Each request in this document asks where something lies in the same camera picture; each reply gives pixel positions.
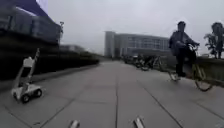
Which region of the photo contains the small white wheeled robot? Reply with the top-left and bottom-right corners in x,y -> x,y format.
11,48 -> 44,104

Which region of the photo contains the robot's own part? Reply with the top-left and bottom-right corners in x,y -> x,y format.
133,117 -> 145,128
69,119 -> 80,128

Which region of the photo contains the pale multi-storey building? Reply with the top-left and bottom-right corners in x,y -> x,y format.
104,30 -> 173,60

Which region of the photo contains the row of parked bicycles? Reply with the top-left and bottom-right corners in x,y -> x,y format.
123,54 -> 169,73

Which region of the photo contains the dark glass building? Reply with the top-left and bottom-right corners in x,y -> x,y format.
0,0 -> 64,51

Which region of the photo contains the bicycle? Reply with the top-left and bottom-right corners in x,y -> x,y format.
166,44 -> 214,93

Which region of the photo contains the low wall with hedge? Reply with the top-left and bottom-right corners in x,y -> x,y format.
166,56 -> 224,88

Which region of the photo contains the person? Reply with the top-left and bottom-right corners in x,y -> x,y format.
168,20 -> 201,78

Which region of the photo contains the dark hedge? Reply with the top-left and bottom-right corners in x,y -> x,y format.
0,46 -> 100,81

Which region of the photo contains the tree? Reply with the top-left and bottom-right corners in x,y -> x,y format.
203,21 -> 224,60

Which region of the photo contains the grey paved ground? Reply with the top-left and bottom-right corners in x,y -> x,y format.
0,59 -> 224,128

